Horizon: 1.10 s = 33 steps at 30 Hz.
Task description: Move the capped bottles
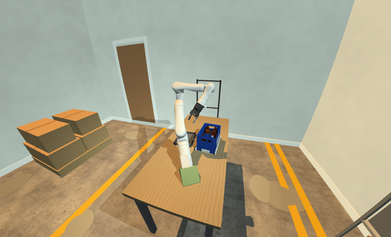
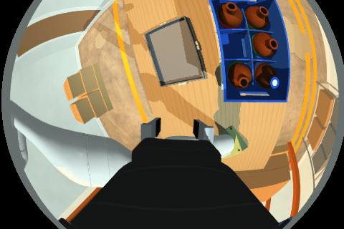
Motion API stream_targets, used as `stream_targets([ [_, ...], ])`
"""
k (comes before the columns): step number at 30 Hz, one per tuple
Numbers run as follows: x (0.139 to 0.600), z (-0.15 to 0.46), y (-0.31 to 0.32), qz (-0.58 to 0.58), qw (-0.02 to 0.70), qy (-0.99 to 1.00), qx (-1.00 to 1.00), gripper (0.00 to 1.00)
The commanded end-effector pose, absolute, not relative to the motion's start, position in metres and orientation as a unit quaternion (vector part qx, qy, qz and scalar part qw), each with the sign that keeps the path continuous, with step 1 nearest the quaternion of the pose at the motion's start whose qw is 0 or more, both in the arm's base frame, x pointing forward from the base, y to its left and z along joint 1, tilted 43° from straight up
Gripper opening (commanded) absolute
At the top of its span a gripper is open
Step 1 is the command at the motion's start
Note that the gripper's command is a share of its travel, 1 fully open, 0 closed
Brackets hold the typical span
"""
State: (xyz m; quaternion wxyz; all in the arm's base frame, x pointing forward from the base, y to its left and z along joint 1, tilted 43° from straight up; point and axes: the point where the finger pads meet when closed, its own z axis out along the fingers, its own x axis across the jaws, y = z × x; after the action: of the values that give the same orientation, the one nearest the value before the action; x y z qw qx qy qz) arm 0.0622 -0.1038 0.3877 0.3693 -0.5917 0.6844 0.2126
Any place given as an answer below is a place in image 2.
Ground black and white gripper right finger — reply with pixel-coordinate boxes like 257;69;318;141
193;120;215;144

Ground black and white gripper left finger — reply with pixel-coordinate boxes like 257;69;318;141
140;117;161;141

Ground blue plastic crate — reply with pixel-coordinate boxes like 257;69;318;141
209;0;290;103

